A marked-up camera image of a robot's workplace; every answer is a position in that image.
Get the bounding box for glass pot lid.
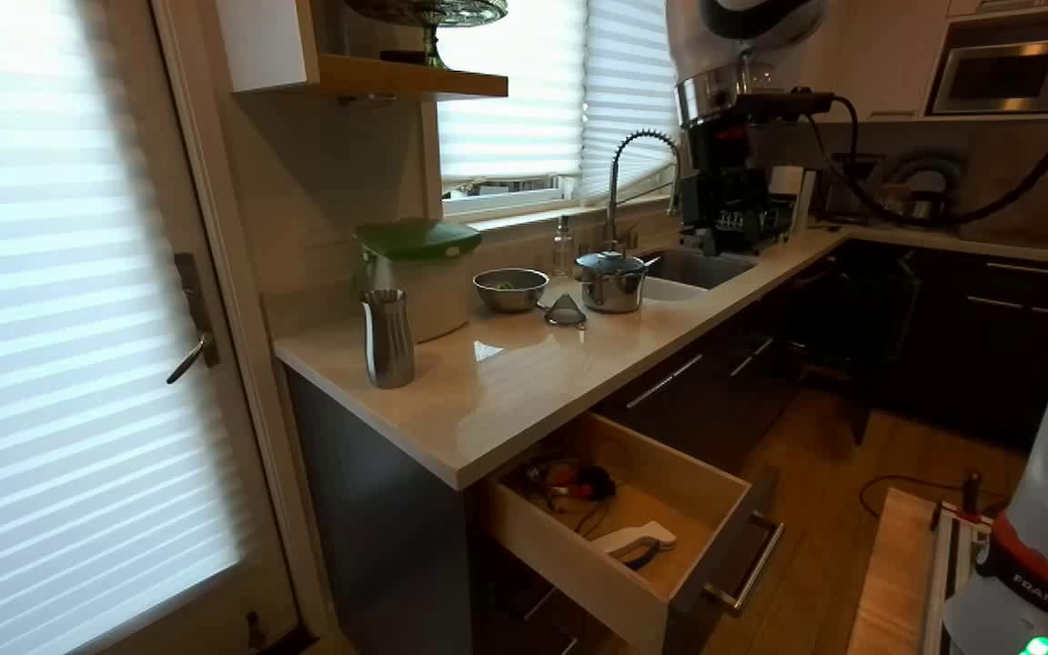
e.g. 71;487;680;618
574;249;659;274

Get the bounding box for stainless steel pot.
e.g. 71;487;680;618
582;269;643;314

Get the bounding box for white container green lid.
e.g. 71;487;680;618
358;219;479;342

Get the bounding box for dark items in drawer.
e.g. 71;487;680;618
513;458;615;513

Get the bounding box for white object in drawer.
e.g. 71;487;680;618
592;519;677;567

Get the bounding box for open wooden drawer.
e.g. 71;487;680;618
479;415;786;655

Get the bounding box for small metal bowl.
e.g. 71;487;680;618
473;266;549;314

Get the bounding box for small triangular metal object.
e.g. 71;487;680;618
547;294;587;327

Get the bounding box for glass bottle by window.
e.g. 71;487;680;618
552;214;574;281

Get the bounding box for steel soap dispenser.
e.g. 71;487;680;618
361;254;413;388

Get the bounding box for kitchen sink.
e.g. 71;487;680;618
652;248;753;286

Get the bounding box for chrome kitchen faucet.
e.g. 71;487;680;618
603;127;680;249

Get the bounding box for window blind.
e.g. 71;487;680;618
437;0;677;209

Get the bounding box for black coffee machine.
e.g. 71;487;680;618
677;55;834;249

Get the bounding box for glass cake stand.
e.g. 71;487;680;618
346;0;508;67

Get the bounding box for dark lower cabinets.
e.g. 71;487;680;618
600;240;1048;469

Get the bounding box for built-in microwave oven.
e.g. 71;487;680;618
929;15;1048;116

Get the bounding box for wooden wall shelf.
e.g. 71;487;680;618
316;55;508;96

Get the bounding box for door handle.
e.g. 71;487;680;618
164;249;219;386

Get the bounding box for white wall cabinet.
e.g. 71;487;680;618
213;0;319;90

